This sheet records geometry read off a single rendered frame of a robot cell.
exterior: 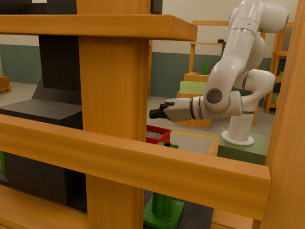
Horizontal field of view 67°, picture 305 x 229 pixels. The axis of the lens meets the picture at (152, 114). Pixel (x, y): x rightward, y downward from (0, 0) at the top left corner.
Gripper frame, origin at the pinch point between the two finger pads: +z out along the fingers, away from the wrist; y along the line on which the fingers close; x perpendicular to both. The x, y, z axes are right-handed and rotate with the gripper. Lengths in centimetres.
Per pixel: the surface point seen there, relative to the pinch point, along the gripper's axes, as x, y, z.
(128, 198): 34.5, 15.4, -2.8
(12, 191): 30, 2, 60
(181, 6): -494, -280, 96
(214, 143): -22, -80, -9
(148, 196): 26.9, -18.5, 7.7
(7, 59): -459, -250, 704
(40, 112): 7.3, 21.9, 34.3
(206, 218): 33.7, -20.6, -15.1
